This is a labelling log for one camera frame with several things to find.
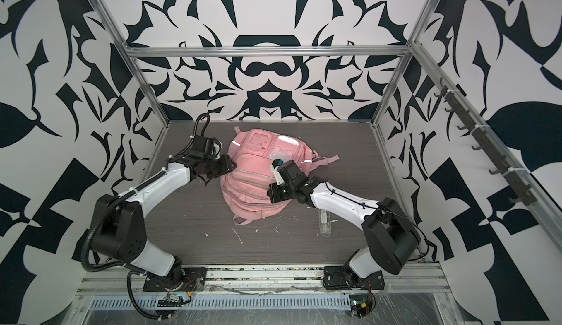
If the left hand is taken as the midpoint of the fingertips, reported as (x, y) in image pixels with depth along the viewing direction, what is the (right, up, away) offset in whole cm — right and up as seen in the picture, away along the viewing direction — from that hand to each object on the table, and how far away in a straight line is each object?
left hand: (234, 162), depth 88 cm
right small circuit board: (+44, -44, -17) cm, 65 cm away
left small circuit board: (-15, -41, -20) cm, 48 cm away
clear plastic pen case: (+36, -22, -2) cm, 42 cm away
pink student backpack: (+5, -10, -1) cm, 11 cm away
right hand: (+14, -11, -5) cm, 18 cm away
